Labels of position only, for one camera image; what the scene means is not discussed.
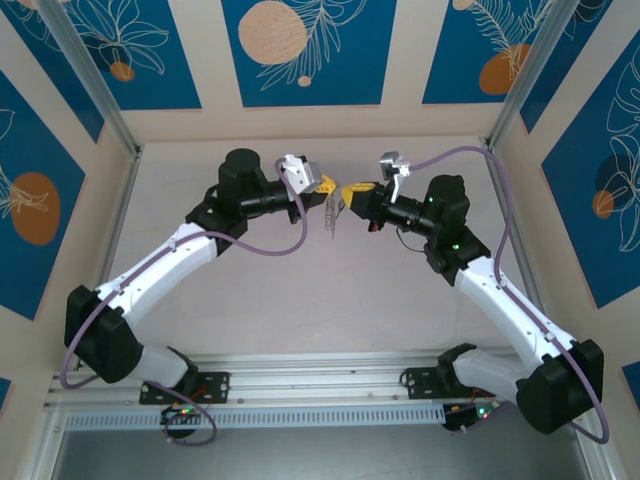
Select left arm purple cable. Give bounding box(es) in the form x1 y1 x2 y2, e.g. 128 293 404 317
59 158 309 447

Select aluminium mounting rail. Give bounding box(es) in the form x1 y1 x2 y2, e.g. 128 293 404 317
42 349 594 415

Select silver carabiner keyring with chain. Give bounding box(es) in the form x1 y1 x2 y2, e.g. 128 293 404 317
322 196 341 234

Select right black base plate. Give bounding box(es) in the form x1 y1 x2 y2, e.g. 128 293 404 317
399 367 499 400

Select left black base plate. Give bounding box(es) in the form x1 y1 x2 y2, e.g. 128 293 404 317
138 370 232 406

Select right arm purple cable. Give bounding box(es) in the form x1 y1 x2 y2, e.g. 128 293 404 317
407 145 612 445

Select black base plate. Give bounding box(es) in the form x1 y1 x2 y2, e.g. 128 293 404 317
399 367 499 400
138 370 232 406

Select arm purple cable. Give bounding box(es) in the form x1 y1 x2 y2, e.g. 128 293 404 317
59 158 309 447
407 145 612 445

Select aluminium corner post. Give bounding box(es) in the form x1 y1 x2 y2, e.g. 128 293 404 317
489 0 569 151
35 0 145 161

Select grey metal shelf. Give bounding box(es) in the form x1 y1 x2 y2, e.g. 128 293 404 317
49 424 591 480

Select long aluminium frame profile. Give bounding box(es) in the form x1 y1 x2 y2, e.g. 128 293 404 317
480 138 617 480

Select grey slotted cable duct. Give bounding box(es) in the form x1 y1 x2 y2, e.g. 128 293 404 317
63 404 447 431

